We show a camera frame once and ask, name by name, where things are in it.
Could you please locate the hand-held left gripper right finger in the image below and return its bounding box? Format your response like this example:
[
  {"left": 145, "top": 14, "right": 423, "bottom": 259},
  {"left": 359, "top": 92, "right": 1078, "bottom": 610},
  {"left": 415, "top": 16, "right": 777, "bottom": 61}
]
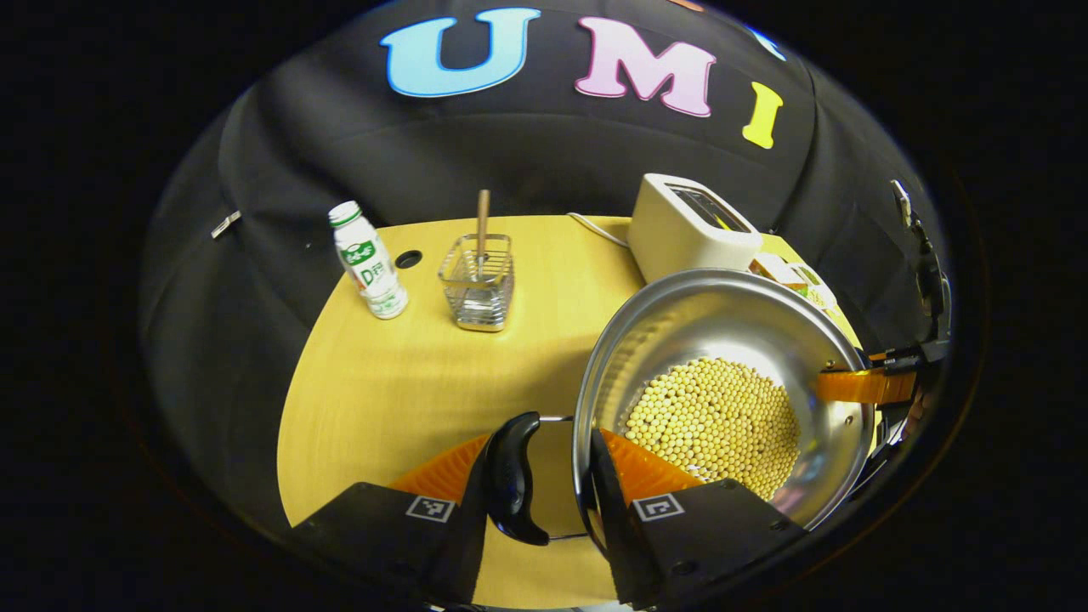
[{"left": 589, "top": 428, "right": 810, "bottom": 609}]

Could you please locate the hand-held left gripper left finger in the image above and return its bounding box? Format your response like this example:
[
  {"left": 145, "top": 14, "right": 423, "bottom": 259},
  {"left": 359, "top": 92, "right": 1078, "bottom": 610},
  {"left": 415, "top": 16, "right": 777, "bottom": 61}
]
[{"left": 292, "top": 432, "right": 492, "bottom": 609}]

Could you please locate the steel pot with black handles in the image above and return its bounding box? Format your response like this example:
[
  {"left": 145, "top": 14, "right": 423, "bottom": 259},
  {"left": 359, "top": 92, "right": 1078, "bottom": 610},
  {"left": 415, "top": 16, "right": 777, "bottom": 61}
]
[{"left": 484, "top": 267, "right": 878, "bottom": 550}]

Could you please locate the heap of soybeans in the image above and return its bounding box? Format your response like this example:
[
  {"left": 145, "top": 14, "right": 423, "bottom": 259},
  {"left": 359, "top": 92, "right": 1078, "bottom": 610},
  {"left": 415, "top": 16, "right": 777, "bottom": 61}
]
[{"left": 616, "top": 357, "right": 802, "bottom": 503}]

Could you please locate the sandwich on plate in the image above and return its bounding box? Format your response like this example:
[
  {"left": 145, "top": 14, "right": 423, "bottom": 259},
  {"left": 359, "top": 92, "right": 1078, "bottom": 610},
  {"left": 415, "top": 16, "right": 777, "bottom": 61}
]
[{"left": 748, "top": 252, "right": 808, "bottom": 296}]

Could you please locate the white toaster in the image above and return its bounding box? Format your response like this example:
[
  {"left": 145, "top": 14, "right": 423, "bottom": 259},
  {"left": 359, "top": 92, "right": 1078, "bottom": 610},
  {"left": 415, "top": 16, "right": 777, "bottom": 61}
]
[{"left": 627, "top": 173, "right": 764, "bottom": 286}]

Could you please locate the white plastic drink bottle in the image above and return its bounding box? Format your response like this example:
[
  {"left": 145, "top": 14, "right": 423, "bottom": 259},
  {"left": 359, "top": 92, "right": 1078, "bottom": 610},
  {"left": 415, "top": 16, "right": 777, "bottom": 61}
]
[{"left": 328, "top": 201, "right": 410, "bottom": 321}]

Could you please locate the wire mesh basket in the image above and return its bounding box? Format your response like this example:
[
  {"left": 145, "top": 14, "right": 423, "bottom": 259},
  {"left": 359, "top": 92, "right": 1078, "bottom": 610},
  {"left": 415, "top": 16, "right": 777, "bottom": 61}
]
[{"left": 437, "top": 233, "right": 516, "bottom": 333}]

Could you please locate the white toaster cable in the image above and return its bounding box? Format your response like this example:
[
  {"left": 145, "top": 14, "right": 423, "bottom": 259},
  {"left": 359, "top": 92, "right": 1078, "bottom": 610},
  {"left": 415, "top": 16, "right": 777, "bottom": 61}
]
[{"left": 567, "top": 212, "right": 631, "bottom": 250}]

